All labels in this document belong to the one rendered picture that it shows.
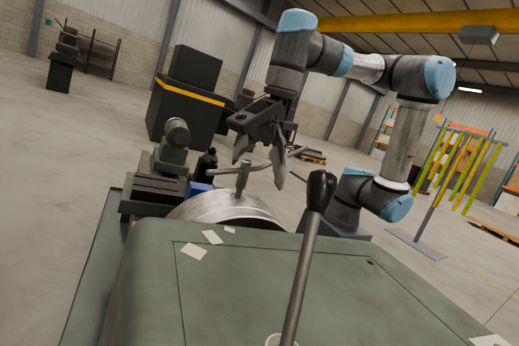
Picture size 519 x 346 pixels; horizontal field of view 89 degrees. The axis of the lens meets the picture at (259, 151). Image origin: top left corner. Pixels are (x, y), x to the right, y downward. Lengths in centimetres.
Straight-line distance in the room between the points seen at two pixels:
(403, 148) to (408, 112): 11
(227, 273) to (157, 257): 8
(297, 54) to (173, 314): 46
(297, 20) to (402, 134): 52
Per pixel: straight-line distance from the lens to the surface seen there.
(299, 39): 55
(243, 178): 56
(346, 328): 35
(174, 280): 30
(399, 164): 95
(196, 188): 90
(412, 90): 90
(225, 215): 51
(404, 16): 1324
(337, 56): 62
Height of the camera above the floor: 145
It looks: 11 degrees down
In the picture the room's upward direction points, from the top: 20 degrees clockwise
